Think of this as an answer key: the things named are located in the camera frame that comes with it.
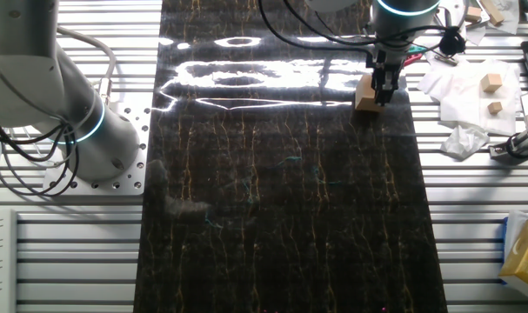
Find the white power strip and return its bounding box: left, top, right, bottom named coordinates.
left=0, top=208, right=19, bottom=313

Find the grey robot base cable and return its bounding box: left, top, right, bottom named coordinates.
left=57, top=25, right=117, bottom=105

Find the black base cable bundle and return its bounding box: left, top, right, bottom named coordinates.
left=0, top=103, right=81, bottom=199

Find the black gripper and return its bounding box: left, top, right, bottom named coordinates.
left=366, top=46, right=407, bottom=107

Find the pale wooden cube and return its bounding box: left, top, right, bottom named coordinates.
left=481, top=72, right=504, bottom=93

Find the flat wooden bar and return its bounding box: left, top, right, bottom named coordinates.
left=465, top=5, right=483, bottom=24

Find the red clothespin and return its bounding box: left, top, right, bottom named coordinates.
left=403, top=51, right=424, bottom=67

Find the long wooden stick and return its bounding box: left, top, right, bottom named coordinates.
left=479, top=0, right=506, bottom=26

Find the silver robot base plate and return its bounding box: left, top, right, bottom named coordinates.
left=43, top=97, right=151, bottom=196

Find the grey metal clothespin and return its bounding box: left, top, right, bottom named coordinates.
left=434, top=53, right=460, bottom=68

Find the yellow tissue pack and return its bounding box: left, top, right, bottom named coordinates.
left=498, top=216, right=528, bottom=293

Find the small silver camera mount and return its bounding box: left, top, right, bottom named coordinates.
left=489, top=127, right=528, bottom=161

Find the white printed paper sheet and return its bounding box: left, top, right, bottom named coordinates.
left=463, top=0, right=521, bottom=47

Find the small wooden cube block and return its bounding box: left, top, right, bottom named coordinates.
left=354, top=73, right=385, bottom=114

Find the black gold-veined marble mat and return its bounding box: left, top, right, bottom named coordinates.
left=132, top=0, right=448, bottom=313

